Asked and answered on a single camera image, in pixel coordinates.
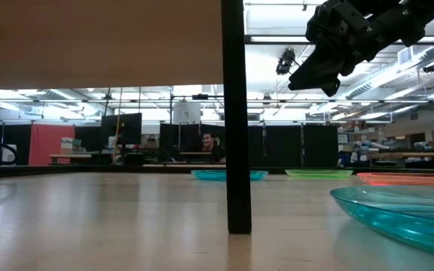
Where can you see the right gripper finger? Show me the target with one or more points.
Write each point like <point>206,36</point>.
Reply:
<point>334,88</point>
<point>318,71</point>

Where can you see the translucent green plastic plate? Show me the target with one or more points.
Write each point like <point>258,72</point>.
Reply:
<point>318,174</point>

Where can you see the translucent orange plastic plate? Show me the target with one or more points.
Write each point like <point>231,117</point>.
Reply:
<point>409,178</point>

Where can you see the translucent blue plastic plate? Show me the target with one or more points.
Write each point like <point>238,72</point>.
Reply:
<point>205,175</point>
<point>409,222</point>

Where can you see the wooden shelf with black legs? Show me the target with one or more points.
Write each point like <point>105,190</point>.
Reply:
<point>236,113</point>

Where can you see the white and teal tubes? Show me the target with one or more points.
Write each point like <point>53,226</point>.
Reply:
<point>371,145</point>

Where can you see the blue storage bin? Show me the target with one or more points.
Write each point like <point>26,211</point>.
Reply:
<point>347,159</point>

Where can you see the black partition curtain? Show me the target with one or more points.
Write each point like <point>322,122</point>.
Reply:
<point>285,145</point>
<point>172,139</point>
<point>89,139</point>

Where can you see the black ceiling spotlight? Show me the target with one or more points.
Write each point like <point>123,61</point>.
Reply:
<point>431,67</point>

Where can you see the wooden workbench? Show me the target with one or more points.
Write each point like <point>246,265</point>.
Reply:
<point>420,154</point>

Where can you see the person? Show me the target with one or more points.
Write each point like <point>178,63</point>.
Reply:
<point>211,145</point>

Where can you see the white round column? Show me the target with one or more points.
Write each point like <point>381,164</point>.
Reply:
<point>187,113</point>

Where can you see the black display screen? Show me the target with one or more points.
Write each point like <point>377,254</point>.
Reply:
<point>126,128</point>

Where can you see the printed cardboard box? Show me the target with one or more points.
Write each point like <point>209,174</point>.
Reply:
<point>68,145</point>

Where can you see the wooden table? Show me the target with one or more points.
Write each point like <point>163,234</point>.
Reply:
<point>70,155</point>

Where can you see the red partition panel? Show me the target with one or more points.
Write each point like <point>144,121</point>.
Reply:
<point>49,145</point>

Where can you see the white box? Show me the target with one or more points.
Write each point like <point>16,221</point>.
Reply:
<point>9,154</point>

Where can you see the black overhead camera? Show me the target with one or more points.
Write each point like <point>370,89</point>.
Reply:
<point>285,62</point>

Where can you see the black aluminium table frame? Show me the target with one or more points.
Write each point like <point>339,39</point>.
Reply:
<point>89,170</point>

